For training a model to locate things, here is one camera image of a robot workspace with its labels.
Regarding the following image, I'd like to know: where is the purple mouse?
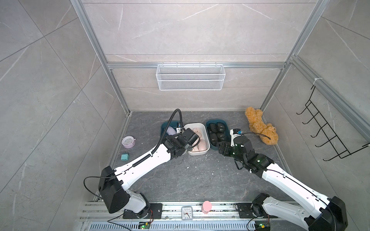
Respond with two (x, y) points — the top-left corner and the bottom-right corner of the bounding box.
(166, 126), (177, 135)

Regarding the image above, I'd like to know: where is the small white desk clock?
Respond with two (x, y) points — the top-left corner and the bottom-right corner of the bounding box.
(181, 206), (193, 221)

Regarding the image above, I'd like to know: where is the teal storage box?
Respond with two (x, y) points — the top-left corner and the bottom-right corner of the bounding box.
(206, 119), (231, 150)
(161, 120), (181, 136)

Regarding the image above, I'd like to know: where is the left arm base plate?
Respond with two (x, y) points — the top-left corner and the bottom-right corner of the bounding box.
(122, 203), (163, 219)

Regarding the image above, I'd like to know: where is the right teal storage box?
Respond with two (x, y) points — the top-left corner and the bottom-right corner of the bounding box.
(206, 119), (231, 150)

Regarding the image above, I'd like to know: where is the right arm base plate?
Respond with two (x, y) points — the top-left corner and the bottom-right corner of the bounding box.
(234, 203), (277, 218)

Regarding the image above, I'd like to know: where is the black mouse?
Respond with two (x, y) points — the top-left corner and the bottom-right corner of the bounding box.
(209, 133), (218, 146)
(209, 123), (219, 133)
(216, 132), (227, 141)
(216, 122), (226, 133)

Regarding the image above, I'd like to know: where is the brown teddy bear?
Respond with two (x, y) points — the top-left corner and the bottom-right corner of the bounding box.
(245, 107), (278, 145)

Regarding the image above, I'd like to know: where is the white wire mesh basket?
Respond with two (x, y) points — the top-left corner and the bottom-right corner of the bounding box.
(156, 64), (225, 91)

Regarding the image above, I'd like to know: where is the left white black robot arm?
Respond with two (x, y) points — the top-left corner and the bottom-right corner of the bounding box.
(98, 129), (200, 218)

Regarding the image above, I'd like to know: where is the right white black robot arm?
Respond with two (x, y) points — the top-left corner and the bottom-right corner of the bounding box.
(217, 129), (348, 231)

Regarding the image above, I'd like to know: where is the left teal storage box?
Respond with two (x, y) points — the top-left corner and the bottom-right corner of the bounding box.
(161, 120), (181, 136)

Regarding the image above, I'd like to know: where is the small teal block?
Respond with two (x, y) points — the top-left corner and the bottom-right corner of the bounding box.
(120, 153), (129, 161)

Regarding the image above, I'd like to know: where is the black wall hook rack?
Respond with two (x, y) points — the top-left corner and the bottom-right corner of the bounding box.
(296, 86), (370, 162)

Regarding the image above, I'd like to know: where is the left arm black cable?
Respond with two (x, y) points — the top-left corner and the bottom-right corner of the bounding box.
(150, 108), (184, 155)

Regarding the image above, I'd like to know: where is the pink cylinder object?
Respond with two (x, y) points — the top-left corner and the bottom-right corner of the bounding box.
(201, 201), (212, 214)

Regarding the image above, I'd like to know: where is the white storage box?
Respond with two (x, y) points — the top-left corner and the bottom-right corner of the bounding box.
(185, 123), (211, 156)

